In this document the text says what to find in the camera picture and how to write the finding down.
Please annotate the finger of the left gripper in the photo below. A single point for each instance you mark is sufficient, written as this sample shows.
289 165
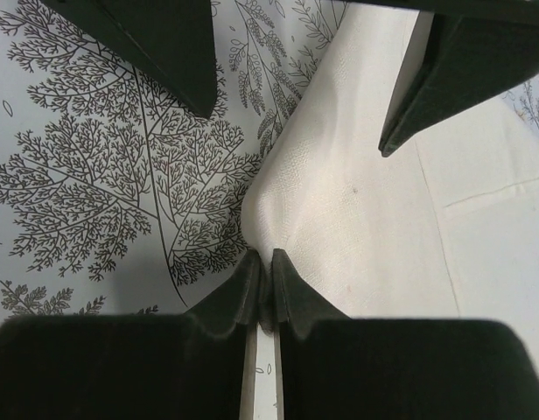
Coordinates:
461 53
172 41

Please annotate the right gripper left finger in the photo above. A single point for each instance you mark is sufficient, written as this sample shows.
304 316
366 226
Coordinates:
186 366

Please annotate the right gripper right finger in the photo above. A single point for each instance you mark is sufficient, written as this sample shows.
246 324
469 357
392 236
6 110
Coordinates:
336 367

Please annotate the white cloth napkin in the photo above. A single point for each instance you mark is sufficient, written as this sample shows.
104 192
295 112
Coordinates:
446 227

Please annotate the floral tablecloth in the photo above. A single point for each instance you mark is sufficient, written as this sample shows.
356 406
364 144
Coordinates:
116 199

